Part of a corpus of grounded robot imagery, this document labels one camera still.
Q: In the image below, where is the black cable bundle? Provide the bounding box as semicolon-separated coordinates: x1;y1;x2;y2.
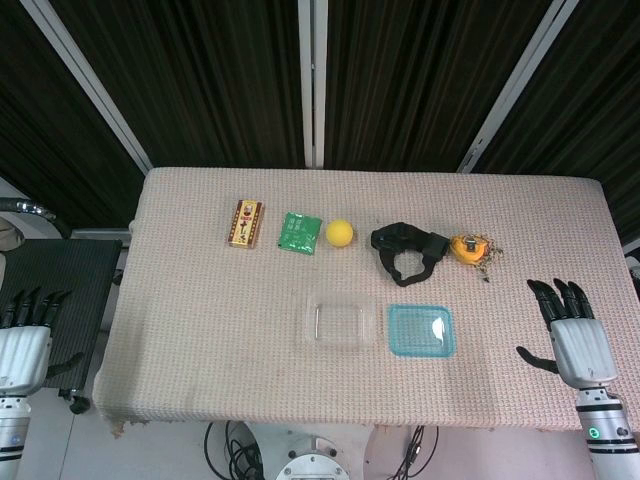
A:
203;419;269;480

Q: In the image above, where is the clear plastic tray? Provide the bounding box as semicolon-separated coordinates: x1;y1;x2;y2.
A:
303;294;377;350

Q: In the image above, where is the yellow ball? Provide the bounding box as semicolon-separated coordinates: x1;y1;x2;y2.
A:
325;218;356;248

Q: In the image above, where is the green tea packet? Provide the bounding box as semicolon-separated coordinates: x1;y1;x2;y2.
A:
276;210;323;257

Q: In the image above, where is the corrugated metal hose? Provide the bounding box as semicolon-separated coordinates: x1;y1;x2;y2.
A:
0;197;72;239

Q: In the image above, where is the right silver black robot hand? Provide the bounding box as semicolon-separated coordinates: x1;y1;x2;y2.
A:
517;278;620;389

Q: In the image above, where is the pink woven tablecloth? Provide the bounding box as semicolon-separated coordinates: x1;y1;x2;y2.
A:
93;166;632;441

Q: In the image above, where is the white frame post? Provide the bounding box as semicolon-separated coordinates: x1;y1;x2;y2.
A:
457;0;574;175
19;0;154;176
297;0;329;169

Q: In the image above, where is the orange tape measure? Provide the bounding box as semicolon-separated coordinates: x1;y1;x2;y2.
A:
449;233;490;266

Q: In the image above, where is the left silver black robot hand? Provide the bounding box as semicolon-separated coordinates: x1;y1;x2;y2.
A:
0;286;85;391

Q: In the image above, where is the dark pleated curtain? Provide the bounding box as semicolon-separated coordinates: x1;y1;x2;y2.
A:
0;0;146;231
474;0;640;246
49;0;307;169
323;0;554;171

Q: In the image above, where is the black mesh cart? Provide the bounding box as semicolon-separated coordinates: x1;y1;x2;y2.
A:
0;238;124;401

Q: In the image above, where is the red yellow printed carton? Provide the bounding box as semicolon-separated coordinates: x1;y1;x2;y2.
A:
223;198;265;249

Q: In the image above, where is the braided keychain rope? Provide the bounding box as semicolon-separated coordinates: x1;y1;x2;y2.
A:
474;238;504;282

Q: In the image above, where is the teal plastic tray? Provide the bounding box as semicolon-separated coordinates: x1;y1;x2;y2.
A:
387;303;455;360

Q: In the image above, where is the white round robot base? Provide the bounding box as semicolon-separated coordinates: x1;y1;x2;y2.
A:
273;422;372;480

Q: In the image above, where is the black strap brace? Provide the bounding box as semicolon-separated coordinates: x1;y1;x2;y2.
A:
370;221;450;288

